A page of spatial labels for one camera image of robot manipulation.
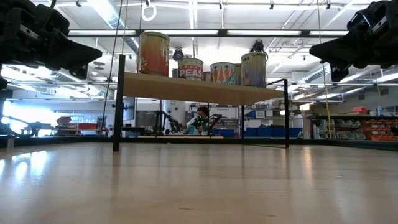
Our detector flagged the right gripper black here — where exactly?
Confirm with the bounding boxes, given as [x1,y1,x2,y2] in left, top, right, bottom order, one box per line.
[309,0,398,83]

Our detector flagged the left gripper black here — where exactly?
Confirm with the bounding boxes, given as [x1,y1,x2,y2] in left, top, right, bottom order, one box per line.
[0,0,103,80]

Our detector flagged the corn can red yellow label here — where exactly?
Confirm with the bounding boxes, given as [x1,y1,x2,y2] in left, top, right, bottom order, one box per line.
[136,30,171,77]

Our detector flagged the small peas can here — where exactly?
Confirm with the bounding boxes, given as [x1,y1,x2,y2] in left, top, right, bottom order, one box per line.
[177,57,205,82]

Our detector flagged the small carrot print can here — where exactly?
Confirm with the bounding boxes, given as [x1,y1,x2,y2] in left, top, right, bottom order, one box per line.
[210,62,236,85]

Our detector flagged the wooden shelf board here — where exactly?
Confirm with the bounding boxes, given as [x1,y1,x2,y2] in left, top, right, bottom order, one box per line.
[123,72,285,106]

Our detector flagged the table with red bins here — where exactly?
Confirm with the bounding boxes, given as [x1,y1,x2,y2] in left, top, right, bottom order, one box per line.
[55,115,100,137]

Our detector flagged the storage rack red grey bins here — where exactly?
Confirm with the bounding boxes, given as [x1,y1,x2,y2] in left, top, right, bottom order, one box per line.
[306,113,398,142]

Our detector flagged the round black ceiling device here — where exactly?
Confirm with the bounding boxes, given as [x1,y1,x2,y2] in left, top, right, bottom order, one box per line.
[172,47,187,62]

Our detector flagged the black overhead rig beam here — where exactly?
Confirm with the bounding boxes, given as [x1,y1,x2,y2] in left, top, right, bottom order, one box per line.
[68,28,351,39]

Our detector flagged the white storage box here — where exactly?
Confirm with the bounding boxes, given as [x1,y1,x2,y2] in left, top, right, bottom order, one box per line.
[208,106,239,118]

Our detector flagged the person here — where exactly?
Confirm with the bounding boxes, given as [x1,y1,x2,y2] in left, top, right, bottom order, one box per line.
[186,106,210,136]

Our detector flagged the wooden shelf with black frame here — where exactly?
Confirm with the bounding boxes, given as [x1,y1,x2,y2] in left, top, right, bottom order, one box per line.
[112,54,290,152]

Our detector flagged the black overhead camera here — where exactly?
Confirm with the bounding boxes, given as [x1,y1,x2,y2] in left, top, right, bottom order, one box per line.
[250,39,269,54]

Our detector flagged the white hanging ring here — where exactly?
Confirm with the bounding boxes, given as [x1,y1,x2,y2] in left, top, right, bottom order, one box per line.
[141,2,158,22]

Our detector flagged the black table border rail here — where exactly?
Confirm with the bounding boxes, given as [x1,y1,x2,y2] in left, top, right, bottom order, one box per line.
[0,135,398,152]

